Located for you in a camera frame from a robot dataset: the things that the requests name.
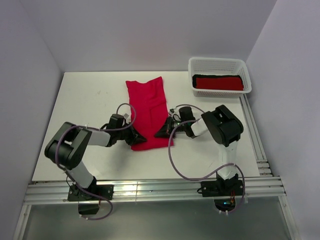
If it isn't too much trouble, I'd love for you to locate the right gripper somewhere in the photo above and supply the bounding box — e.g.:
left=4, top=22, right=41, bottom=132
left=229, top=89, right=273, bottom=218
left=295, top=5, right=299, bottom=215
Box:
left=155, top=115, right=187, bottom=138

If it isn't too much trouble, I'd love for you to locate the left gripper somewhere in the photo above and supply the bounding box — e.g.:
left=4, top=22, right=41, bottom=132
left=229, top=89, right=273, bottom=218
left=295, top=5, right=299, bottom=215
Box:
left=116, top=121, right=147, bottom=146

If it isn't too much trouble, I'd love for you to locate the red t-shirt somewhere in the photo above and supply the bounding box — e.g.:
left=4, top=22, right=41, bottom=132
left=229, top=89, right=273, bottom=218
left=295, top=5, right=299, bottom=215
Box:
left=125, top=76, right=169, bottom=152
left=195, top=76, right=245, bottom=91

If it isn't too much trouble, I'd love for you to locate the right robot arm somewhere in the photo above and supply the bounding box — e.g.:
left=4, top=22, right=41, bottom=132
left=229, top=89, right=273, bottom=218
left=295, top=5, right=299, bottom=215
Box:
left=154, top=104, right=244, bottom=195

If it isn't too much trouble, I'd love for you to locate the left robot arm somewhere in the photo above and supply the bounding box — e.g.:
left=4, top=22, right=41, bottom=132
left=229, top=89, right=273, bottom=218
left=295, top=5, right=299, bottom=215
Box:
left=44, top=121, right=147, bottom=200

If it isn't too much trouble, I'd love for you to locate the rolled red t-shirt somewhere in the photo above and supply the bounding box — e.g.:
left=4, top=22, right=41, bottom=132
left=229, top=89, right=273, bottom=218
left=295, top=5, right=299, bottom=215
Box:
left=195, top=76, right=245, bottom=91

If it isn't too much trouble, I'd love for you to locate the white plastic basket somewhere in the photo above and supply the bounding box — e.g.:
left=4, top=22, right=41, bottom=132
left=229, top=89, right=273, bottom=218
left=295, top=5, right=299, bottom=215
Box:
left=188, top=57, right=252, bottom=98

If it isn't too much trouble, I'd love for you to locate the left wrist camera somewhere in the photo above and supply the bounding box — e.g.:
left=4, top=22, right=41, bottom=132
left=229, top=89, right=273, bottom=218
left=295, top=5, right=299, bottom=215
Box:
left=106, top=113, right=129, bottom=130

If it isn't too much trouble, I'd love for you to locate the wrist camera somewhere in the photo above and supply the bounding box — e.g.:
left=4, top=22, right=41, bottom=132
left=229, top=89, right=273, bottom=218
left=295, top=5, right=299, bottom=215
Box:
left=106, top=113, right=129, bottom=130
left=169, top=106, right=196, bottom=123

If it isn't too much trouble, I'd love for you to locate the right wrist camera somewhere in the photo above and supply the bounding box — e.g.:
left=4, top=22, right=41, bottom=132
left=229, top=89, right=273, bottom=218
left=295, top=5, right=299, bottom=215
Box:
left=169, top=106, right=196, bottom=123

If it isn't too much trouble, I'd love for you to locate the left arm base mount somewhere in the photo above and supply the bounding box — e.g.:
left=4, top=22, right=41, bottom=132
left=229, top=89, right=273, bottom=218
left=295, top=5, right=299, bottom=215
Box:
left=67, top=184, right=114, bottom=221

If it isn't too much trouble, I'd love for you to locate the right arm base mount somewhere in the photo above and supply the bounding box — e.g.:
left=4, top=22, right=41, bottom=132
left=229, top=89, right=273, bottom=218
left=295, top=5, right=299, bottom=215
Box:
left=197, top=173, right=245, bottom=214

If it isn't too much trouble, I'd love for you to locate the aluminium table frame rail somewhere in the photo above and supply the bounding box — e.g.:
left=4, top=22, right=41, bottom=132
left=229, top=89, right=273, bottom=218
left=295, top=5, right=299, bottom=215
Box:
left=13, top=95, right=301, bottom=240

